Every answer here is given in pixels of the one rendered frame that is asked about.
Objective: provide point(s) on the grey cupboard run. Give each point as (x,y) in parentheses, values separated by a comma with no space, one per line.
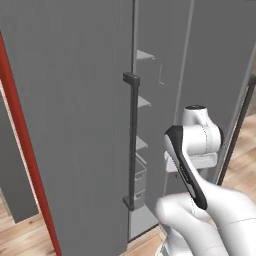
(13,180)

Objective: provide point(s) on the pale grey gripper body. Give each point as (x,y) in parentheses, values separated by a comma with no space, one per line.
(205,160)

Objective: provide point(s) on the grey fridge door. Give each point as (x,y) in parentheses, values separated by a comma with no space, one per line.
(216,56)

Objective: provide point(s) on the grey freezer door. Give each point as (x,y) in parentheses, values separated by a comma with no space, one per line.
(73,126)

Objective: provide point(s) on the grey freezer drawer bin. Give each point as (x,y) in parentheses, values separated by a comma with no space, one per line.
(140,181)

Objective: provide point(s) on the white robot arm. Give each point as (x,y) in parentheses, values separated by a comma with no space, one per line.
(196,233)

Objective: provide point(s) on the pale grey freezer shelf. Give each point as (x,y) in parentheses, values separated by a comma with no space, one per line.
(144,54)
(141,143)
(143,101)

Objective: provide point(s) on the red side panel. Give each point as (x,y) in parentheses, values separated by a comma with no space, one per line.
(23,146)

